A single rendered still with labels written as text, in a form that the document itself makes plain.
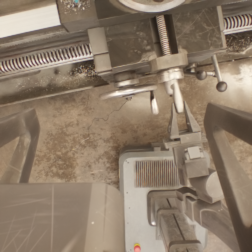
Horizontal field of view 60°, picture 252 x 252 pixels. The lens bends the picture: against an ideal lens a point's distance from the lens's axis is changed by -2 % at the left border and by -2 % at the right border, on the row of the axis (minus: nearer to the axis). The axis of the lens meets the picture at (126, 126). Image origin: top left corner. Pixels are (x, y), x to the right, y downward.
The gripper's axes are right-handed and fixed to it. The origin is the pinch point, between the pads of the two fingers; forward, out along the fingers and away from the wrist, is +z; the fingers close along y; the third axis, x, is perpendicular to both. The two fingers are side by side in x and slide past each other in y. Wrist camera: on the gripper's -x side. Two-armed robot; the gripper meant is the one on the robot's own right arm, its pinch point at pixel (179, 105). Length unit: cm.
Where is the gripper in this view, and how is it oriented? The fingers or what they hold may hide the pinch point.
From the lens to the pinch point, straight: 54.6
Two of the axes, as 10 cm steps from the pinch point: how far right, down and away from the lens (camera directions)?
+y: -9.8, 1.8, 1.0
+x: 0.8, -1.3, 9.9
